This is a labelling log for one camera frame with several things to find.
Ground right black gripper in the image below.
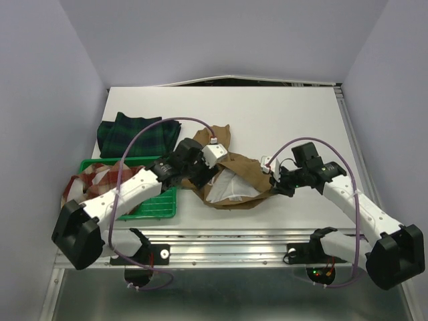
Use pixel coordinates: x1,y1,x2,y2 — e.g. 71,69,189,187
268,166,307,197

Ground red plaid skirt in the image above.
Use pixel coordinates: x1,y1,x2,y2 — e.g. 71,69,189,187
60,160,144,215

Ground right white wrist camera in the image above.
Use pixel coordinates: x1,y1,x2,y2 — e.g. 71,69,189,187
260,156,281,182

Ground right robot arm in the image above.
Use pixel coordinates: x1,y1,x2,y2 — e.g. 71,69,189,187
261,137,425,290

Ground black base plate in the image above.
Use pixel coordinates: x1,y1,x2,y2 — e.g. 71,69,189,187
131,243,171,266
283,243,322,265

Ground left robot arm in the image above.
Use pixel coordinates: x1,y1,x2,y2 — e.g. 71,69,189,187
51,138,227,270

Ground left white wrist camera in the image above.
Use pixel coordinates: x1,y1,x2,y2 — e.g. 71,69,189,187
201,144,228,168

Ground tan pleated skirt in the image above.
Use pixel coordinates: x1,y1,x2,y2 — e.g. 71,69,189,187
190,124,278,211

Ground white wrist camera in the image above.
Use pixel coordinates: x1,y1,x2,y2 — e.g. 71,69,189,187
201,144,228,168
260,156,281,182

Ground green plaid skirt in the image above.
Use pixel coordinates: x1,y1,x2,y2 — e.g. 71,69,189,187
97,112,181,158

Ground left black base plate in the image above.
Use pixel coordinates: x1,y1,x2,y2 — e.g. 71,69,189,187
131,243,171,266

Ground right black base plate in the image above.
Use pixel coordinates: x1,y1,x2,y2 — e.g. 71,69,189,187
283,243,322,265

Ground aluminium frame rail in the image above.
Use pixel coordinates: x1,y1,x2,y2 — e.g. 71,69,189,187
41,86,423,320

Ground green plastic tray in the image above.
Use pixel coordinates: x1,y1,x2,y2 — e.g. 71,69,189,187
80,156,177,221

